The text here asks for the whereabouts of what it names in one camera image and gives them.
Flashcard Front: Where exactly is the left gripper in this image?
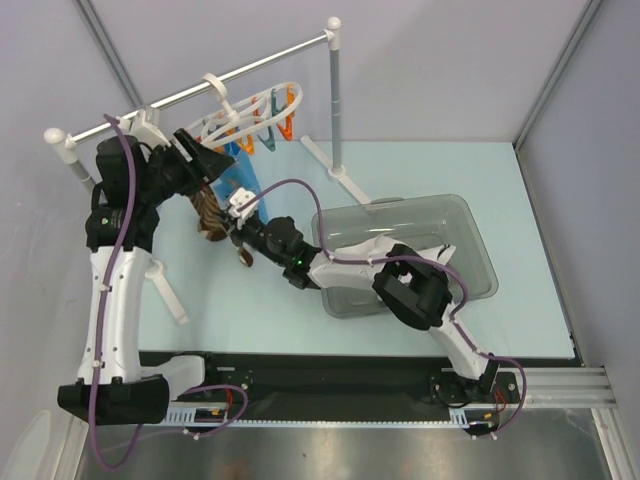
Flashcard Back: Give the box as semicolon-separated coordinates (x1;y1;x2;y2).
137;128;234;206

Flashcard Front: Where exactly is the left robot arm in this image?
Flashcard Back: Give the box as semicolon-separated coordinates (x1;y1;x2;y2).
57;129;234;426

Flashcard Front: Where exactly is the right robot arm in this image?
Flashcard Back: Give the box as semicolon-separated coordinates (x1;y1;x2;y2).
225;214;498;401

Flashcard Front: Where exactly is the white round clip hanger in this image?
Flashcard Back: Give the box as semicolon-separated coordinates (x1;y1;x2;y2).
186;73;303;155

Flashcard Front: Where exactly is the blue patterned sock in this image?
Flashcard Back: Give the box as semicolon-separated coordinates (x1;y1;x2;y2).
211;142;262;229

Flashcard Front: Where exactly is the teal clothes peg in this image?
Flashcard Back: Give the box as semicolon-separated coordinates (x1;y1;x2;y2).
257;126;276;152

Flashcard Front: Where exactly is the orange clothes peg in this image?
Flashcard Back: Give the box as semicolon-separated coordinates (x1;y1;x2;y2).
277;115;294;142

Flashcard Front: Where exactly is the white silver clothes rack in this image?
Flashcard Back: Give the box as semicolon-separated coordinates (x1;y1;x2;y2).
42;14;374;326

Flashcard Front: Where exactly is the grey plastic bin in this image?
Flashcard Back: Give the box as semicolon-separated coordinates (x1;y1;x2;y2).
311;194;499;300

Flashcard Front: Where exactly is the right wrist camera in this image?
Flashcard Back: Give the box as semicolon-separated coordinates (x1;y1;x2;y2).
226;187;259;229

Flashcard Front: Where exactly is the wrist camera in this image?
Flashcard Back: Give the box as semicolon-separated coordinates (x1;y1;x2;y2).
118;107;170;148
226;187;259;229

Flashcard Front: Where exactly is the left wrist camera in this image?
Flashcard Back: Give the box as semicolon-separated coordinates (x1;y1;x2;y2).
118;107;170;148

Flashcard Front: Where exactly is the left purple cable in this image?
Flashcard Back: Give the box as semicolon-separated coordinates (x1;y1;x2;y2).
89;113;249;471

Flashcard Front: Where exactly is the purple cable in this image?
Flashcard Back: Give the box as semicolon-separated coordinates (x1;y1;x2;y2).
247;178;527;441
89;113;249;471

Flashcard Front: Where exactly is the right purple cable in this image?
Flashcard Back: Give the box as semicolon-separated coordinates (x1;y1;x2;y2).
247;178;527;441

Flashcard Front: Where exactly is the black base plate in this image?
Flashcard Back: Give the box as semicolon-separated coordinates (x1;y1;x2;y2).
144;349;584;422

